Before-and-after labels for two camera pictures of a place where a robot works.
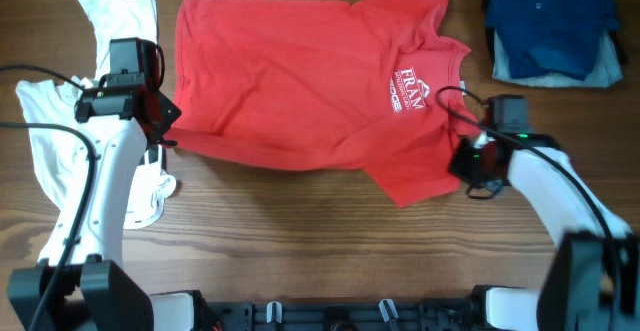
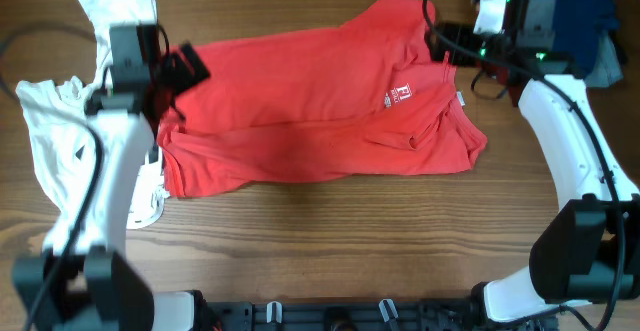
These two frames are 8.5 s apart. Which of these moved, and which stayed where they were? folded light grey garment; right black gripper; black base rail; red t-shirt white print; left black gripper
Moved: right black gripper; left black gripper; red t-shirt white print
Stayed: black base rail; folded light grey garment
